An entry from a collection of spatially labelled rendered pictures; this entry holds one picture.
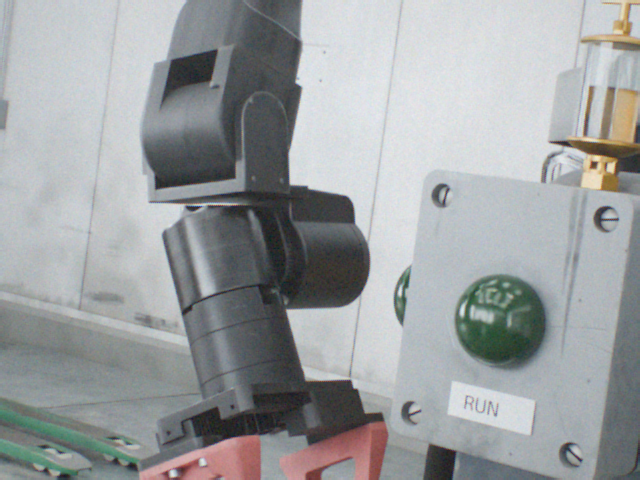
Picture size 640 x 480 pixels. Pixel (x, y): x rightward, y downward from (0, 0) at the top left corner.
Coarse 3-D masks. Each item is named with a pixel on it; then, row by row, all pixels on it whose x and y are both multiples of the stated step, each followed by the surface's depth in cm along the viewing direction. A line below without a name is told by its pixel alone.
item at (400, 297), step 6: (408, 270) 45; (402, 276) 45; (408, 276) 45; (402, 282) 45; (408, 282) 45; (396, 288) 45; (402, 288) 45; (408, 288) 45; (396, 294) 45; (402, 294) 45; (396, 300) 45; (402, 300) 45; (396, 306) 45; (402, 306) 45; (396, 312) 45; (402, 312) 45; (402, 318) 45; (402, 324) 45
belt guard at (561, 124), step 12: (564, 72) 93; (576, 72) 89; (564, 84) 92; (576, 84) 88; (564, 96) 91; (576, 96) 88; (564, 108) 91; (552, 120) 94; (564, 120) 90; (552, 132) 94; (564, 132) 90; (564, 144) 100
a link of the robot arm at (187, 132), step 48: (192, 0) 75; (240, 0) 72; (288, 0) 75; (192, 48) 74; (240, 48) 72; (288, 48) 74; (192, 96) 72; (240, 96) 71; (288, 96) 74; (144, 144) 74; (192, 144) 72; (288, 144) 74
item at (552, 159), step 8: (552, 152) 58; (560, 152) 57; (544, 160) 59; (552, 160) 58; (560, 160) 57; (568, 160) 57; (576, 160) 56; (544, 168) 59; (552, 168) 59; (576, 168) 56; (544, 176) 60; (552, 176) 60
